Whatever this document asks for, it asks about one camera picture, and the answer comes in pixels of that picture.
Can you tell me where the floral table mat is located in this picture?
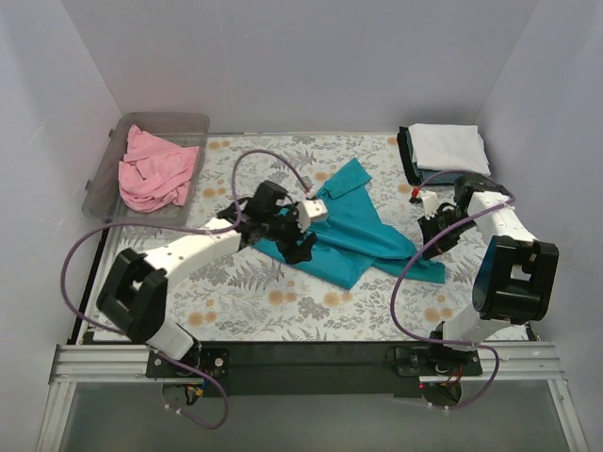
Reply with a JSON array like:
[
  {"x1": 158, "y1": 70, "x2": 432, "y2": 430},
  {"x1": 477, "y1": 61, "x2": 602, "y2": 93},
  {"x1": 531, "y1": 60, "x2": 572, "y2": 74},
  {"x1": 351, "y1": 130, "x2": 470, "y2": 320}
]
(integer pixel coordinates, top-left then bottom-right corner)
[{"x1": 87, "y1": 133, "x2": 529, "y2": 344}]

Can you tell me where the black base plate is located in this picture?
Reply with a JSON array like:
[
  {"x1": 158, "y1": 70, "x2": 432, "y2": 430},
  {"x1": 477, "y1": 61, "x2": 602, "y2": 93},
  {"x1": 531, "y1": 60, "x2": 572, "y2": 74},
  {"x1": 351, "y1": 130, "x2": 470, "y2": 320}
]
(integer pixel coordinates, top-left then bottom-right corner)
[{"x1": 146, "y1": 341, "x2": 482, "y2": 400}]

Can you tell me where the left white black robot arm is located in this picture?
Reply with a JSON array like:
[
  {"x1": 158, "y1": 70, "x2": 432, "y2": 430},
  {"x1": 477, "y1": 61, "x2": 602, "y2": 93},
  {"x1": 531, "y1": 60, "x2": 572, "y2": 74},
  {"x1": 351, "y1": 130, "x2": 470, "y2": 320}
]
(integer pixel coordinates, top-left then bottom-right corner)
[{"x1": 96, "y1": 181, "x2": 328, "y2": 377}]

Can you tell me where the folded white t shirt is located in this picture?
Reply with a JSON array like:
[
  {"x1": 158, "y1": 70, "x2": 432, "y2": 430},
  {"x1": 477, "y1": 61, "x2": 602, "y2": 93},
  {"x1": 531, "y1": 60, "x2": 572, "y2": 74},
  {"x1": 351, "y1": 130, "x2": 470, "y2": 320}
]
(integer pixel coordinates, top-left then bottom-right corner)
[{"x1": 408, "y1": 123, "x2": 491, "y2": 176}]

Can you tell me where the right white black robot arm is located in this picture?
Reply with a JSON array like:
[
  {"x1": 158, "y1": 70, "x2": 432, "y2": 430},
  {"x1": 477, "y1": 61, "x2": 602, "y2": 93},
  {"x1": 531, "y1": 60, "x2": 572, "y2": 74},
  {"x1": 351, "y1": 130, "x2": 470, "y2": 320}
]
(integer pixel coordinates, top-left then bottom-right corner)
[{"x1": 408, "y1": 173, "x2": 559, "y2": 375}]

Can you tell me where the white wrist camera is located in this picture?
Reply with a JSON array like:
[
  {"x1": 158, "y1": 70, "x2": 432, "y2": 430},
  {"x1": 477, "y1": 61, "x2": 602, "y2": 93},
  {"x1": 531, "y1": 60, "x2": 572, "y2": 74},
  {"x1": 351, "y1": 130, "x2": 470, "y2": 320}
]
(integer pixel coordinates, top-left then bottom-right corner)
[
  {"x1": 298, "y1": 199, "x2": 329, "y2": 225},
  {"x1": 410, "y1": 188, "x2": 439, "y2": 218}
]

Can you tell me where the clear plastic bin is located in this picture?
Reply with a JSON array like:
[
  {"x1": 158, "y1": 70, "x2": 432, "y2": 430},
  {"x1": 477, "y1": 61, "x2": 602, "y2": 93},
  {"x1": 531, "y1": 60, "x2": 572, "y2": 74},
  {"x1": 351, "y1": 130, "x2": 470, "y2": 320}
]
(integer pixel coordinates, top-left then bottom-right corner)
[{"x1": 82, "y1": 112, "x2": 210, "y2": 226}]

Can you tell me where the teal t shirt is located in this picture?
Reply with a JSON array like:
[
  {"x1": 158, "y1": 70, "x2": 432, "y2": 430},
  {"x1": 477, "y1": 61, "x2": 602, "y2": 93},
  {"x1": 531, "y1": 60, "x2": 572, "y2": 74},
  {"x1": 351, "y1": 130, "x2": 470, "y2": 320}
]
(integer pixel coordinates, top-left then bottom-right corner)
[{"x1": 249, "y1": 157, "x2": 447, "y2": 291}]

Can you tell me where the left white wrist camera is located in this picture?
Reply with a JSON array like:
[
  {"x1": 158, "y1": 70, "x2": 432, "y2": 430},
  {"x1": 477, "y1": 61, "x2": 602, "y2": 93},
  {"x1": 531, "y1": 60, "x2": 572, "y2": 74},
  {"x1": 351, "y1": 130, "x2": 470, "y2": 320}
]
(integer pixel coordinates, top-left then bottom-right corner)
[{"x1": 298, "y1": 199, "x2": 329, "y2": 225}]

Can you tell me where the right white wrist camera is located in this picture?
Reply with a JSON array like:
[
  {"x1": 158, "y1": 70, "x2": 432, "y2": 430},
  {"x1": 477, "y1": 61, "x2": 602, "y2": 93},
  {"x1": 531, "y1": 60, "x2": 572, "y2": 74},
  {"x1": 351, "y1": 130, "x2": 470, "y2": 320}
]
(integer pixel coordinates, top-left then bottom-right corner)
[{"x1": 410, "y1": 188, "x2": 439, "y2": 218}]

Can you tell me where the aluminium frame rail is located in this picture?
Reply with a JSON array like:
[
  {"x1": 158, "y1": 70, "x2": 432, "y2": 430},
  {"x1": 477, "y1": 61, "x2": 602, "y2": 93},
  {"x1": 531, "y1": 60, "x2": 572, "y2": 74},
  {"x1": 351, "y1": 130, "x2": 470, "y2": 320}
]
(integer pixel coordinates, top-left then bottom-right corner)
[{"x1": 37, "y1": 342, "x2": 588, "y2": 451}]

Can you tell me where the pink t shirt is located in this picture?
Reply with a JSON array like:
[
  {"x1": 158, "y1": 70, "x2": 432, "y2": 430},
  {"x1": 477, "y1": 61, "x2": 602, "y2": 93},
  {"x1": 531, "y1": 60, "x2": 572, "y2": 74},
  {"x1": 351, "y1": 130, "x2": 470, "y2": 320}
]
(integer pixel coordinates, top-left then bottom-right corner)
[{"x1": 118, "y1": 125, "x2": 200, "y2": 214}]

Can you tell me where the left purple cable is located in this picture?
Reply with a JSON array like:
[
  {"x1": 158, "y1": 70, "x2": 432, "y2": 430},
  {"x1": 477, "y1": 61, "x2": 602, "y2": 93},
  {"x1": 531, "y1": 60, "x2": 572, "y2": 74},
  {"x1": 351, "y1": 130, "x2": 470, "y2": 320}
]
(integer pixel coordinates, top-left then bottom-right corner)
[{"x1": 61, "y1": 149, "x2": 316, "y2": 430}]

